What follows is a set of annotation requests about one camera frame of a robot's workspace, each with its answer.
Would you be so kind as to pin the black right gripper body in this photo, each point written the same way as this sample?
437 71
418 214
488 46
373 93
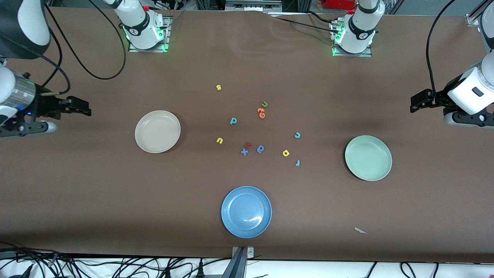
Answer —
43 105

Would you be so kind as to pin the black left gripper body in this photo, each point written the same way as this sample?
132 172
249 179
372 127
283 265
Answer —
441 97

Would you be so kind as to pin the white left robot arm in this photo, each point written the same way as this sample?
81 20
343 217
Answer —
359 31

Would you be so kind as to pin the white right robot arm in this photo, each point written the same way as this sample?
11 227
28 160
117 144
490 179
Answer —
139 27

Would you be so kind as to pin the green plate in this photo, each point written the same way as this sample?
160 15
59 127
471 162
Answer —
368 158

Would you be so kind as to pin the beige brown plate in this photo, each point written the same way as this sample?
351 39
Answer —
157 131

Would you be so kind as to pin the red box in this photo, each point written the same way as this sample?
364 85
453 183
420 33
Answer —
339 4

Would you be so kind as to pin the white paper scrap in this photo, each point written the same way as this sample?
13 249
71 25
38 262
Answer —
360 230

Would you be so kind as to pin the blue foam letter a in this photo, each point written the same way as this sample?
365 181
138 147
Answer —
260 149

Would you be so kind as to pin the grey equipment box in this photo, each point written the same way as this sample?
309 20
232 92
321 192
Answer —
252 5

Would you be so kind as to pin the blue plate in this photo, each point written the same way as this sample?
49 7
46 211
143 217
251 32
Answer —
246 212

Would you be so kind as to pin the aluminium frame profile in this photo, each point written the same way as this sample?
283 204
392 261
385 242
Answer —
471 18

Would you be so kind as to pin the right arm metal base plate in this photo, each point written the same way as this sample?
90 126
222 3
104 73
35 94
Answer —
165 42

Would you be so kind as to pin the metal table bracket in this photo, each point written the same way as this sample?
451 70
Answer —
241 264

